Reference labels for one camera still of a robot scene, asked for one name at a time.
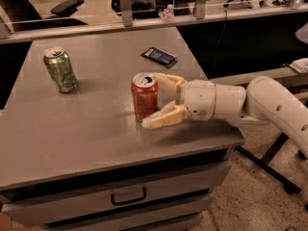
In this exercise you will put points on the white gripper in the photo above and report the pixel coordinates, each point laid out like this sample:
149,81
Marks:
199,96

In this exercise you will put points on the red coke can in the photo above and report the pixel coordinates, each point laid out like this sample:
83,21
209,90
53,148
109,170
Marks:
144,90

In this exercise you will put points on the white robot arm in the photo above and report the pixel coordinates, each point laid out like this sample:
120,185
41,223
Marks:
263,101

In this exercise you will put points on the green soda can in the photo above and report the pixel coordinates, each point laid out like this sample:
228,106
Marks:
59,67

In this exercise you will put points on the clear plastic bottle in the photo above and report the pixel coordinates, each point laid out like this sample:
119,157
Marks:
167,14

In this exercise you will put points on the grey drawer cabinet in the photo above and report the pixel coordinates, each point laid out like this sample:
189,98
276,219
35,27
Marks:
62,155

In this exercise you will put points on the black metal stand legs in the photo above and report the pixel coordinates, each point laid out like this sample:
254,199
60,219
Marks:
274,154

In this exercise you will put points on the black office chair left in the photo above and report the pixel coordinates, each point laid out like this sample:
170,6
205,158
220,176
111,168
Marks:
25,15

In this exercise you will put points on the metal railing post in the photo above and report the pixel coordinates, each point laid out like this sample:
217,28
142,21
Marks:
199,9
126,12

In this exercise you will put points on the black drawer handle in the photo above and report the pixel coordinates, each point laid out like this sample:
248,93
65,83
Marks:
128,196

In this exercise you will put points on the grey low bench rail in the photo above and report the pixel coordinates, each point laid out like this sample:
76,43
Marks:
293,77

